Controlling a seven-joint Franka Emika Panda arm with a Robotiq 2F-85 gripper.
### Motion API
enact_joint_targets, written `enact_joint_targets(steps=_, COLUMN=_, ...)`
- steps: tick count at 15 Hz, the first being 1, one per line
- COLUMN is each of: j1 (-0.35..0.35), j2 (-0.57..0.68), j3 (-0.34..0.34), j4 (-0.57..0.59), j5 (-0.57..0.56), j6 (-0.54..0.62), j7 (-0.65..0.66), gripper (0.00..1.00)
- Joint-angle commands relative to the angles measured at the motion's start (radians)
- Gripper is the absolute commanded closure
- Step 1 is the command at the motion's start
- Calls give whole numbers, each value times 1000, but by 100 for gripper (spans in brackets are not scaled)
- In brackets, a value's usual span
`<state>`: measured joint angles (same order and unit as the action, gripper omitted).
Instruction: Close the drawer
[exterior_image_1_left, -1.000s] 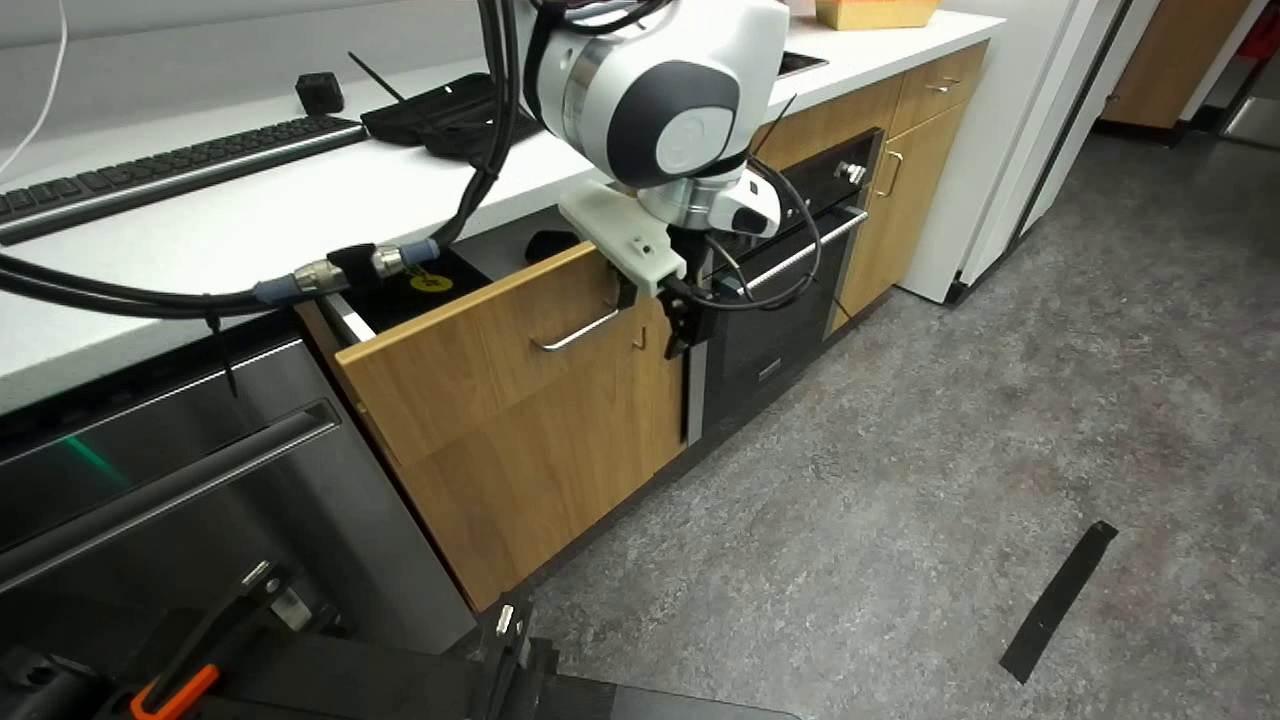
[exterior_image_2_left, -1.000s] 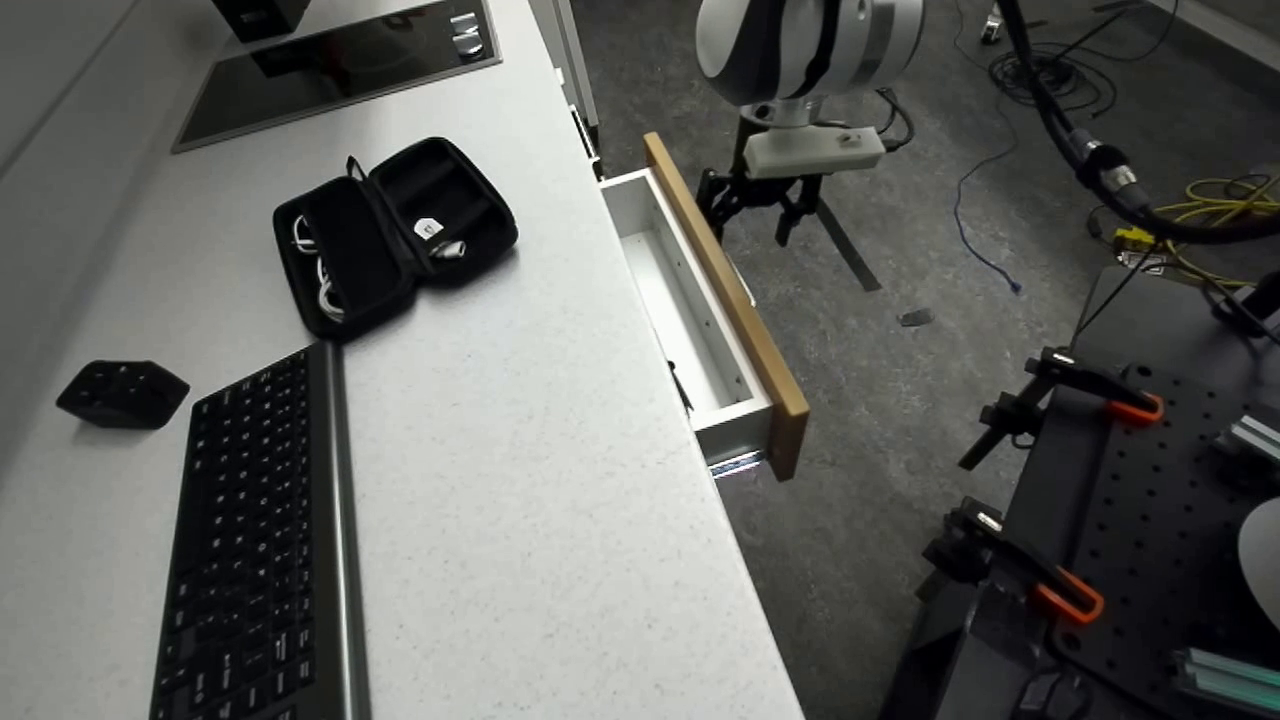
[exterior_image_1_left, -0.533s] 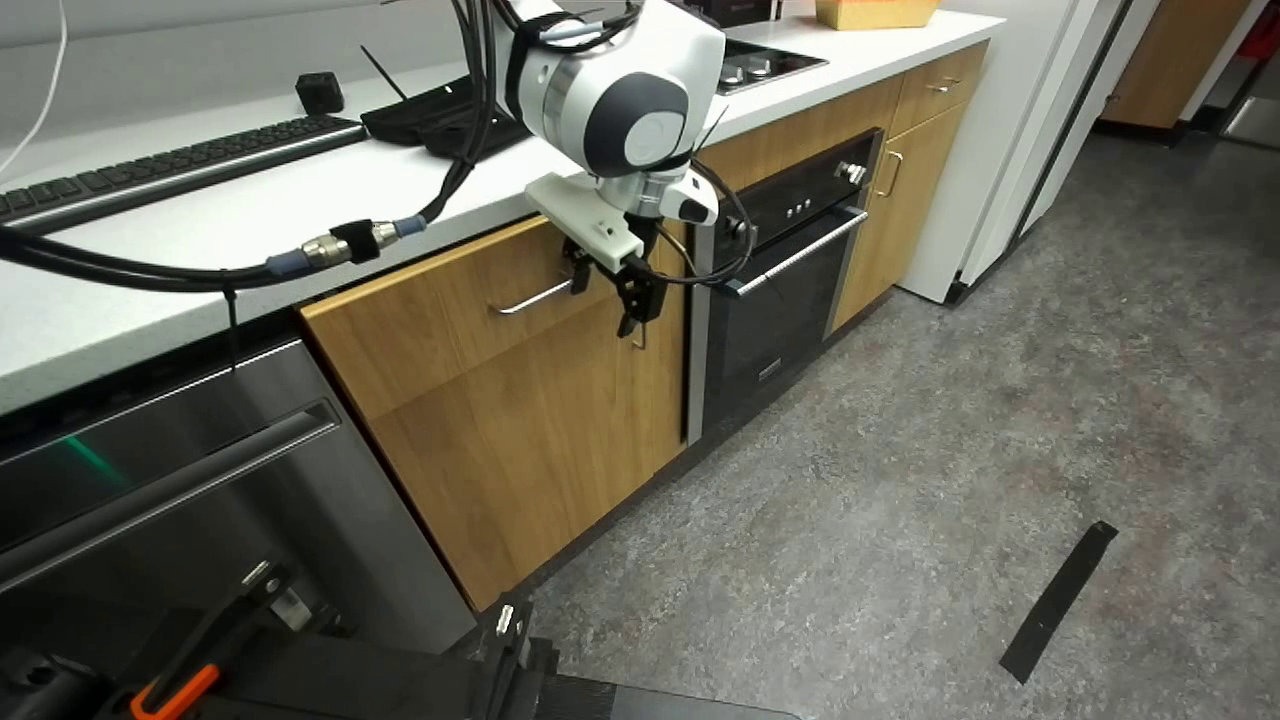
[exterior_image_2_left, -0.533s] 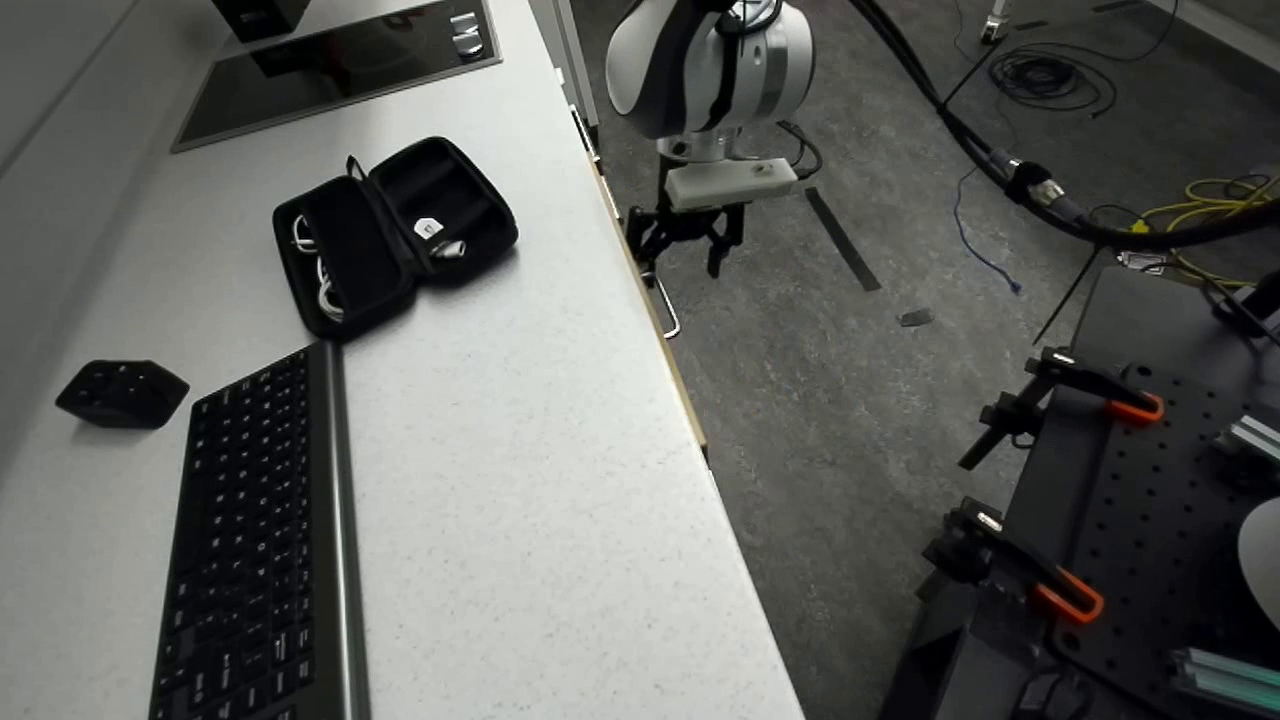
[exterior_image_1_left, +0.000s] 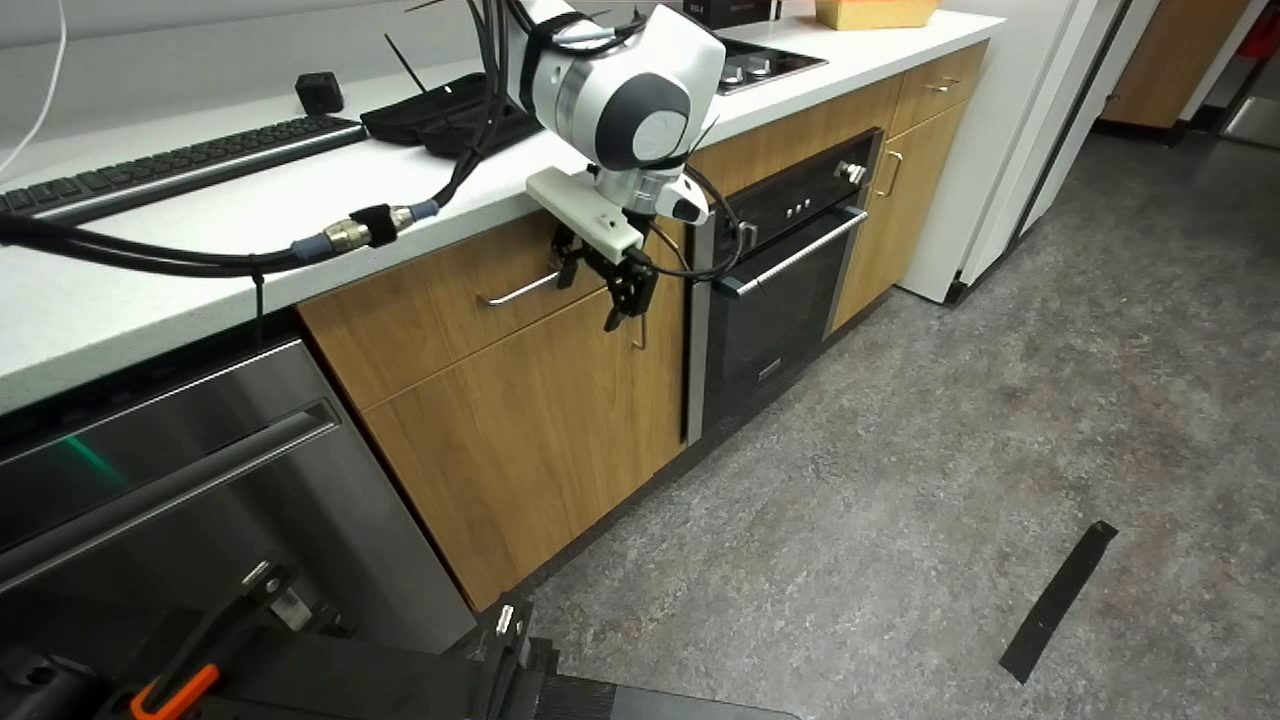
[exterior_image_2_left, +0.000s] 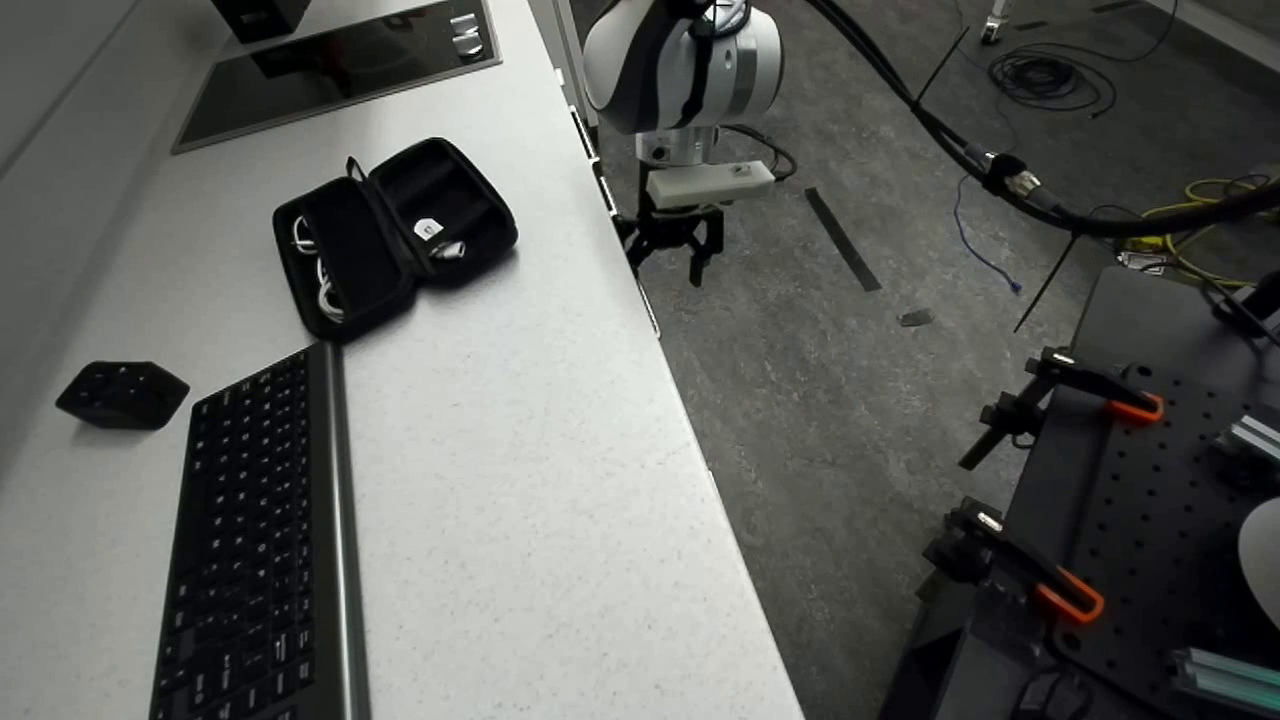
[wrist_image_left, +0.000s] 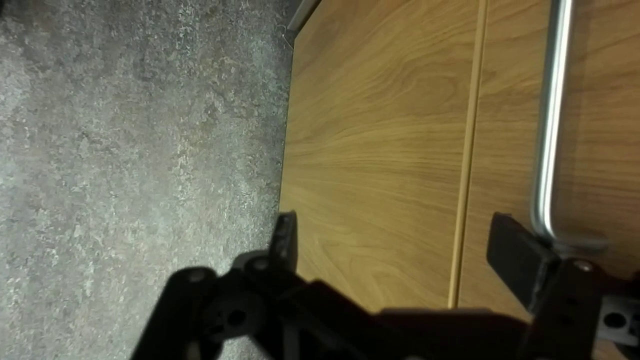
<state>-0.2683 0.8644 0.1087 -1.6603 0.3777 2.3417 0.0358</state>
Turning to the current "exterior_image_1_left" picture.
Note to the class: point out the black glass cooktop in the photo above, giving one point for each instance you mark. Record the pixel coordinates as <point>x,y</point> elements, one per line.
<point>765,61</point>

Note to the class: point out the wooden cabinet door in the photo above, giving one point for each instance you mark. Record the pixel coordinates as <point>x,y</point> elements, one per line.
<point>534,440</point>

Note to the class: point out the stainless steel dishwasher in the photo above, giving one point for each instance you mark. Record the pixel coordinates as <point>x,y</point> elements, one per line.
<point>173,493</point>

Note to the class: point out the white drawer with wooden front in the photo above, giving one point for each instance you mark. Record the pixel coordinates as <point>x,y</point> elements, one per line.
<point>401,322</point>

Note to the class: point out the wooden block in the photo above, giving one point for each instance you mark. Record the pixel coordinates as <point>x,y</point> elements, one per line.
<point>873,15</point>

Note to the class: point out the black keyboard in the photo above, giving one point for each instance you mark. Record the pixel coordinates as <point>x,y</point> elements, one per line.
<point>163,164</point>

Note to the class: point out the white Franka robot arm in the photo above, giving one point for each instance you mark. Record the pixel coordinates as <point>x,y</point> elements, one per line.
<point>641,94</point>

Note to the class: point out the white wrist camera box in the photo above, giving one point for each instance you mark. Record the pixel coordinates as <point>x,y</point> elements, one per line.
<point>583,205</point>

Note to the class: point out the white refrigerator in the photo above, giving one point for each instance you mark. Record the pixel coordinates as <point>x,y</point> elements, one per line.
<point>1014,121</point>

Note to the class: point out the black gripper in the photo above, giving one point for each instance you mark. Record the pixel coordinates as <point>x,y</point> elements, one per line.
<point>592,254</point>

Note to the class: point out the black block on cooktop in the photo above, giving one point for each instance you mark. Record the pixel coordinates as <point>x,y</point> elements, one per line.
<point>727,10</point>

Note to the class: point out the black strip on floor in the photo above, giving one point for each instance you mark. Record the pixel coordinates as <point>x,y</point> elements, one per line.
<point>1061,602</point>

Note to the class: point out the black plug adapter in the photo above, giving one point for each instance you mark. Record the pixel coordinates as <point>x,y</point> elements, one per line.
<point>322,94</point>

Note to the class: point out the black built-in oven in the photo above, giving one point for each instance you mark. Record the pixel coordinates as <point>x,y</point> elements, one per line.
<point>780,294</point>

